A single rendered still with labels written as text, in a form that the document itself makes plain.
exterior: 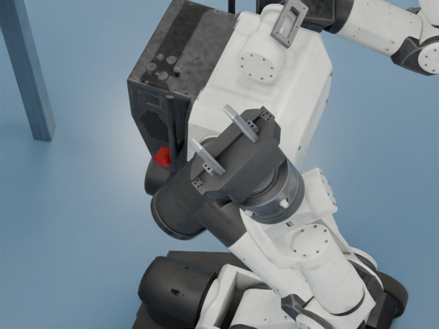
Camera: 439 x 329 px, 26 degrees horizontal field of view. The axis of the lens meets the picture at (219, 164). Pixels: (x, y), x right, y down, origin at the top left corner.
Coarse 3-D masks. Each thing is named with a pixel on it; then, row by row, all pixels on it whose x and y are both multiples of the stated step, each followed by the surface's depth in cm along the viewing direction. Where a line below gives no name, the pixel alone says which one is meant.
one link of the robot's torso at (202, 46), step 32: (160, 32) 160; (192, 32) 161; (224, 32) 160; (160, 64) 157; (192, 64) 156; (224, 64) 157; (288, 64) 157; (320, 64) 159; (160, 96) 155; (192, 96) 153; (224, 96) 153; (256, 96) 153; (288, 96) 153; (320, 96) 160; (160, 128) 163; (192, 128) 153; (224, 128) 151; (288, 128) 152; (160, 160) 167
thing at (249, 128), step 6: (222, 108) 108; (228, 108) 107; (228, 114) 107; (234, 114) 107; (234, 120) 107; (240, 120) 107; (240, 126) 108; (246, 126) 109; (252, 126) 112; (246, 132) 109; (252, 132) 110; (252, 138) 110
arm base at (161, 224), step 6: (204, 144) 145; (156, 192) 153; (156, 198) 152; (222, 198) 144; (228, 198) 143; (150, 204) 152; (156, 204) 151; (156, 210) 150; (156, 216) 150; (156, 222) 150; (162, 222) 150; (162, 228) 150; (168, 228) 150; (204, 228) 154; (168, 234) 150; (174, 234) 150; (180, 234) 150; (186, 234) 151; (192, 234) 152; (198, 234) 153
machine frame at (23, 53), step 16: (0, 0) 248; (16, 0) 249; (0, 16) 253; (16, 16) 252; (16, 32) 258; (16, 48) 264; (32, 48) 269; (16, 64) 270; (32, 64) 271; (16, 80) 277; (32, 80) 276; (32, 96) 283; (32, 112) 290; (48, 112) 294; (32, 128) 298; (48, 128) 297
